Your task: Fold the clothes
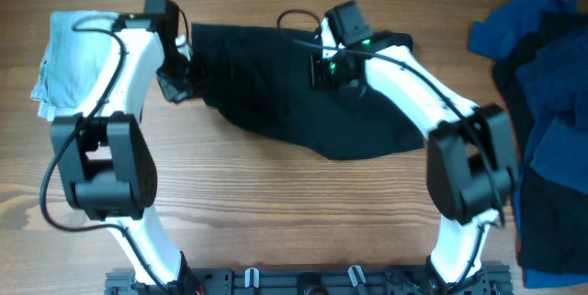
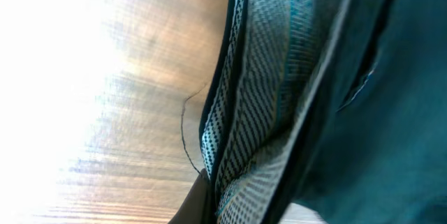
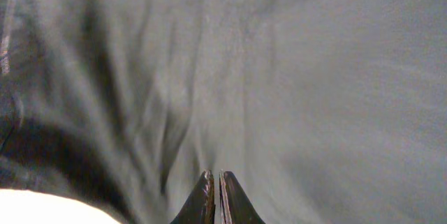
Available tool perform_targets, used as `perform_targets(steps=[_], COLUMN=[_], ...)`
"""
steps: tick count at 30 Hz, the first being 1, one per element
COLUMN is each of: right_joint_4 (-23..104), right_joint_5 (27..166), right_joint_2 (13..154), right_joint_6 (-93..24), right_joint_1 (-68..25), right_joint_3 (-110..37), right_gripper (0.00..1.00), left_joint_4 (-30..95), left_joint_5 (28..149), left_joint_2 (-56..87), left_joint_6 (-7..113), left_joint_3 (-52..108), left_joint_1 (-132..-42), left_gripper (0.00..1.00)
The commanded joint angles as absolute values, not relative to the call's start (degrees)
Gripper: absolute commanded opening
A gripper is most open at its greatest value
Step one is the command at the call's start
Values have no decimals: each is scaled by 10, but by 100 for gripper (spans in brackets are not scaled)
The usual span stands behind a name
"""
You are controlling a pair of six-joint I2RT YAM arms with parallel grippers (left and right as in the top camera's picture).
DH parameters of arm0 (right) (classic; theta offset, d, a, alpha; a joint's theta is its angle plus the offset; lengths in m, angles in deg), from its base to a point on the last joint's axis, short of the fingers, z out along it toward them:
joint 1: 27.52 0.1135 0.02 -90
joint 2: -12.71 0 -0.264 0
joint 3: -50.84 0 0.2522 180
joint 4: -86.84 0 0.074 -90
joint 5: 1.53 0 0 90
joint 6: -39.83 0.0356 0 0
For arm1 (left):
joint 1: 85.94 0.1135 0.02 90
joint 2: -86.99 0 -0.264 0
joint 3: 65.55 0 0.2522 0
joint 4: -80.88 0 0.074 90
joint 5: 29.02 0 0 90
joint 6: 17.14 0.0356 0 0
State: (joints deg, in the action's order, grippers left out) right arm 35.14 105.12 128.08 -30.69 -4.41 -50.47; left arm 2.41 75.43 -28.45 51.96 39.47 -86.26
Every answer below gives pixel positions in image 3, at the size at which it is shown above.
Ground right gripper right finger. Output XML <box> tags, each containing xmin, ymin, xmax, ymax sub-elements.
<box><xmin>219</xmin><ymin>171</ymin><xmax>265</xmax><ymax>224</ymax></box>

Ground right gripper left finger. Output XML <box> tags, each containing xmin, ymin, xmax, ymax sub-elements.
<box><xmin>170</xmin><ymin>170</ymin><xmax>216</xmax><ymax>224</ymax></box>

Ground black shorts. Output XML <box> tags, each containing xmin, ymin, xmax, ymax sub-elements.
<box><xmin>1</xmin><ymin>0</ymin><xmax>446</xmax><ymax>223</ymax></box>

